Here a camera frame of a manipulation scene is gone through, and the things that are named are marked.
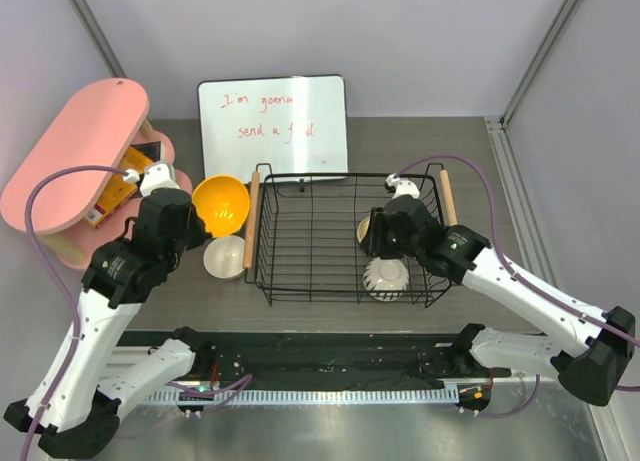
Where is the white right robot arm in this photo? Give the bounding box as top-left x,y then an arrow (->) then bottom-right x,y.
366,195 -> 636,406

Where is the yellow orange book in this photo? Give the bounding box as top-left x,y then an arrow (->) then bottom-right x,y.
84,146 -> 152,228

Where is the dark purple book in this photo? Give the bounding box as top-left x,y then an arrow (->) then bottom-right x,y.
132,141 -> 163,161

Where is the black wire dish rack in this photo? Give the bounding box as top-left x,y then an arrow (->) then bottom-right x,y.
242,162 -> 459,310

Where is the whiteboard with red writing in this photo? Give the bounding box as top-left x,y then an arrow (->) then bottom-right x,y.
197,74 -> 349,183

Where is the orange yellow ribbed bowl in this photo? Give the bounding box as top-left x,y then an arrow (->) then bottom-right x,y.
192,174 -> 250,238

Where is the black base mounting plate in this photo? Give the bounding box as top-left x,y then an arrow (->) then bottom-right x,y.
203,332 -> 511,390

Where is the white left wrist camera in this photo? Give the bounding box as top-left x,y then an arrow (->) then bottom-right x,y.
122,161 -> 180,197

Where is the pink three-tier shelf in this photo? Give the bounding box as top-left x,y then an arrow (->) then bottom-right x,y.
0,77 -> 194,272

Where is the yellow dotted white bowl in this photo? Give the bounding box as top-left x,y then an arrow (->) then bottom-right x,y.
356,217 -> 370,244

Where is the white slotted cable duct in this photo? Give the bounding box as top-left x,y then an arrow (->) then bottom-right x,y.
142,384 -> 459,407

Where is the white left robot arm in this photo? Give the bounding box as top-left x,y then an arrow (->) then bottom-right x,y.
4,188 -> 213,460

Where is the white striped bowl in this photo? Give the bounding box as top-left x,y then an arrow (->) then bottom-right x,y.
363,258 -> 409,302

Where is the beige floral ceramic bowl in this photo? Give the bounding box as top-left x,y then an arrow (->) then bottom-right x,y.
203,235 -> 245,281

